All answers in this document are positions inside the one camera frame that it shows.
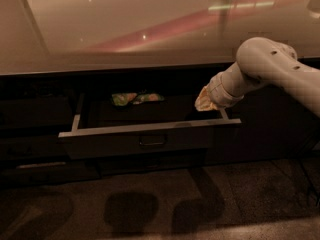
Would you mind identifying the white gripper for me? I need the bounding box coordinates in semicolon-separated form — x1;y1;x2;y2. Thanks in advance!
195;73;244;112

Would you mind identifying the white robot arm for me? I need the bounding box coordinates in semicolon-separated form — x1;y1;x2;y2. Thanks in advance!
195;37;320;117

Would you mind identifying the dark cabinet door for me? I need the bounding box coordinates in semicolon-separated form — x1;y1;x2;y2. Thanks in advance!
203;63;320;166

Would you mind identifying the green floral packet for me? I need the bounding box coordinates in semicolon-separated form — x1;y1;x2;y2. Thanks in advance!
111;93;165;107

